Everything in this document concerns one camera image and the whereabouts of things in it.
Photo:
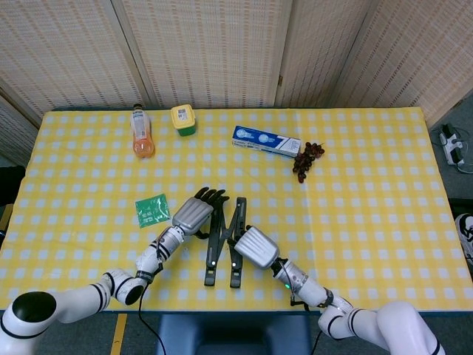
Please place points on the woven folding screen panel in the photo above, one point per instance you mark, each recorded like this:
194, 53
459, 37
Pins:
207, 55
318, 55
66, 55
417, 55
15, 129

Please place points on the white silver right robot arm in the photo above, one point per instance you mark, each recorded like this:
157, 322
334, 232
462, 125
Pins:
369, 321

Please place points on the dark red grape bunch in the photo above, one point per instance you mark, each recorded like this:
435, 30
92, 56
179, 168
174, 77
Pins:
305, 159

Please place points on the brass screen hinge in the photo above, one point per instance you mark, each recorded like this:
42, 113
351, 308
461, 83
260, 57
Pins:
280, 80

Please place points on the yellow white checked tablecloth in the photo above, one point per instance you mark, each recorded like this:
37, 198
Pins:
332, 222

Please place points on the orange drink plastic bottle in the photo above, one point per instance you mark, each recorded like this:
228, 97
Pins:
142, 129

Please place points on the white black sneaker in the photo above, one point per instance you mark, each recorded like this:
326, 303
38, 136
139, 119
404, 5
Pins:
466, 233

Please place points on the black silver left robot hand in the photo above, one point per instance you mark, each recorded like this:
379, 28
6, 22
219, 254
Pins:
192, 216

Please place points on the green container with yellow lid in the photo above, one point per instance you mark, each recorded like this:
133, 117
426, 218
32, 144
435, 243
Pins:
183, 118

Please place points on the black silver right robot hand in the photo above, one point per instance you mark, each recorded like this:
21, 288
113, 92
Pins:
256, 247

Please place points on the black bulky object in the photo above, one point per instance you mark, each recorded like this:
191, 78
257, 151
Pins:
10, 185

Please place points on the green tea packet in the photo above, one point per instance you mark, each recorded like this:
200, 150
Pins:
152, 211

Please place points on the yellow floor tape strip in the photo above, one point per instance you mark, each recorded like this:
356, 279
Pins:
119, 333

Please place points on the white power strip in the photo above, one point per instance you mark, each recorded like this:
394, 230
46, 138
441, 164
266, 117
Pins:
451, 146

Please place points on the black folding stand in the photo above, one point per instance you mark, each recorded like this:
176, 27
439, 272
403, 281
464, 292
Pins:
240, 212

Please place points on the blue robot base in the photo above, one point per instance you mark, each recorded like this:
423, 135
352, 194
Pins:
233, 334

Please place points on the blue white toothpaste box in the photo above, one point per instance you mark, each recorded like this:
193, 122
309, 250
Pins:
262, 141

